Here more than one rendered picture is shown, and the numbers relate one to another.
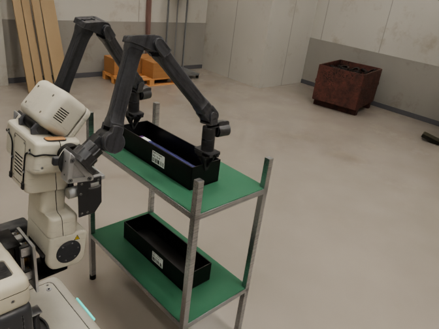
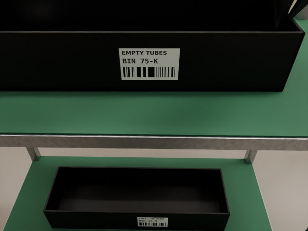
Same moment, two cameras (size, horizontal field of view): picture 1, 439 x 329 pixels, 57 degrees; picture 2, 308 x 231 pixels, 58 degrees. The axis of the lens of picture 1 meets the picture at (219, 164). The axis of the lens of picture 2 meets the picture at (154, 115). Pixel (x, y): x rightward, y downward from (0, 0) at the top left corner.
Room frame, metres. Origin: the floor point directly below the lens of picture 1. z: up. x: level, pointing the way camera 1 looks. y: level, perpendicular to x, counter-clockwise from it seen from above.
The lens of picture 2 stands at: (1.43, 0.55, 1.25)
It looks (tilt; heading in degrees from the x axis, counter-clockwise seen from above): 42 degrees down; 317
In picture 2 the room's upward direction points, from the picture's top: straight up
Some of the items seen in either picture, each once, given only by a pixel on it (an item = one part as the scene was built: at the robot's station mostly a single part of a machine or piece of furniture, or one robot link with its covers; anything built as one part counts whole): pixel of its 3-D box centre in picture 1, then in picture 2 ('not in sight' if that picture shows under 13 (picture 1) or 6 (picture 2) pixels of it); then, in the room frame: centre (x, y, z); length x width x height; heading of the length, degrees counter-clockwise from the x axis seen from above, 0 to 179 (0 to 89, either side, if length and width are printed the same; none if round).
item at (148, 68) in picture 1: (141, 70); not in sight; (6.88, 1.52, 0.19); 1.10 x 0.73 x 0.39; 136
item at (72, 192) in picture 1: (72, 178); not in sight; (1.47, 0.59, 0.99); 0.28 x 0.16 x 0.22; 47
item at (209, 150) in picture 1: (207, 145); not in sight; (1.63, 0.06, 1.15); 0.10 x 0.07 x 0.07; 48
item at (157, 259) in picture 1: (164, 249); (138, 197); (1.84, 0.24, 0.41); 0.57 x 0.17 x 0.11; 46
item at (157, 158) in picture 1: (166, 151); (123, 40); (1.82, 0.27, 1.01); 0.57 x 0.17 x 0.11; 47
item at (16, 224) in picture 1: (40, 243); not in sight; (1.42, 0.72, 0.68); 0.28 x 0.27 x 0.25; 47
